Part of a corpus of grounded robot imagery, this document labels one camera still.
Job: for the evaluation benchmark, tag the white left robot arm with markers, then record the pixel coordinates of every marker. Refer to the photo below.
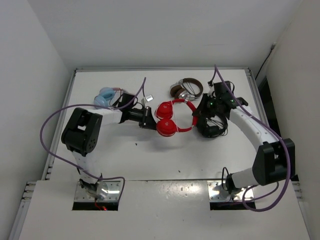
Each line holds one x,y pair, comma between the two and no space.
81,134

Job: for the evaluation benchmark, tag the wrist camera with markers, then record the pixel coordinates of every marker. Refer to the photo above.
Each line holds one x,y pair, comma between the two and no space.
146,99
211,91

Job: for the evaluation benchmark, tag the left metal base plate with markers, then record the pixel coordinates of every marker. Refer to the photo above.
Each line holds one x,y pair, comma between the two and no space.
110,191

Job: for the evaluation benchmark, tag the red wireless headphones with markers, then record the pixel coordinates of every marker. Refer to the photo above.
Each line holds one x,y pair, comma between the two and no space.
166,125

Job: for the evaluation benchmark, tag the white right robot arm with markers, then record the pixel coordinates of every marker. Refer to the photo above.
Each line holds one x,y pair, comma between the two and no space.
275,157

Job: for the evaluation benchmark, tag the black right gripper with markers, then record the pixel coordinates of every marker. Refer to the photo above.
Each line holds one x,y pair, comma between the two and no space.
202,110

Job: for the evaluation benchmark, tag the pink blue cat-ear headphones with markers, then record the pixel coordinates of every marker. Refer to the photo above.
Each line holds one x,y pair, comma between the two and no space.
108,96

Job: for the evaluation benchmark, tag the brown silver headphones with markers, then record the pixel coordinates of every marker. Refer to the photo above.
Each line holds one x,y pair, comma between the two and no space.
187,88

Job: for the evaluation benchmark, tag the black headphones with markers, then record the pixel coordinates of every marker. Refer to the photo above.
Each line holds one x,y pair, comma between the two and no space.
212,128

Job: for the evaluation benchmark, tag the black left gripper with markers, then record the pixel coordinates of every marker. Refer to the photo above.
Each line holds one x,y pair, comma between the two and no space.
147,121

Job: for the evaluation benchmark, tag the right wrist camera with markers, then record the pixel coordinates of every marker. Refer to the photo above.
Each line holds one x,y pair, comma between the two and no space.
211,91

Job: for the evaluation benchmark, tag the metal base plate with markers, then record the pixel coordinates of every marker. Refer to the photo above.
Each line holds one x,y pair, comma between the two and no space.
110,191
217,194

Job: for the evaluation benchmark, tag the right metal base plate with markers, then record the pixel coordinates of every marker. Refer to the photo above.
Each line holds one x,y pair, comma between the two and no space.
217,194

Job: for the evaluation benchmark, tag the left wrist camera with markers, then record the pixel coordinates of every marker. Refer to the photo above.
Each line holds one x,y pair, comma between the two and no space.
146,99

